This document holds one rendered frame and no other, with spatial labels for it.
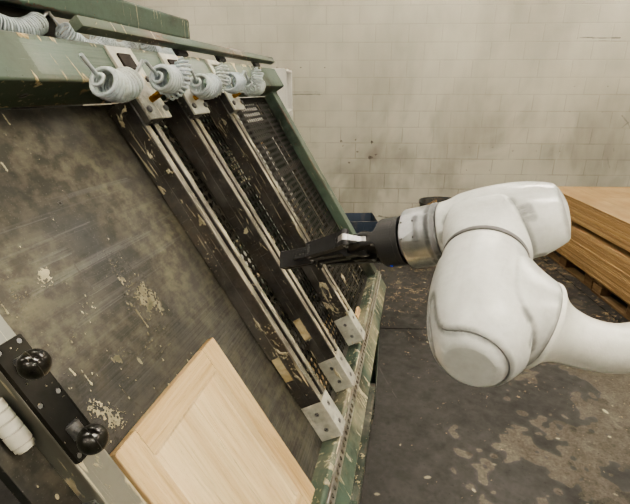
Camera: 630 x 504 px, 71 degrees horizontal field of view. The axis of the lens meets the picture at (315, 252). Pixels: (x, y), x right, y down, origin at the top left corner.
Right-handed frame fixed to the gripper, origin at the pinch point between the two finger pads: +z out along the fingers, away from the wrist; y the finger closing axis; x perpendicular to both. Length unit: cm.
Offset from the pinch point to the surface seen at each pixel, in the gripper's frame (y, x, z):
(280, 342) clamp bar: -38, 10, 33
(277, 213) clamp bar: -61, -40, 56
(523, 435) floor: -234, 48, 11
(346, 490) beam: -57, 49, 24
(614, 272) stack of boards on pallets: -411, -79, -46
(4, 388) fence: 31.1, 22.3, 26.3
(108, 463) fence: 16.3, 33.2, 22.7
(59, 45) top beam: 28, -44, 41
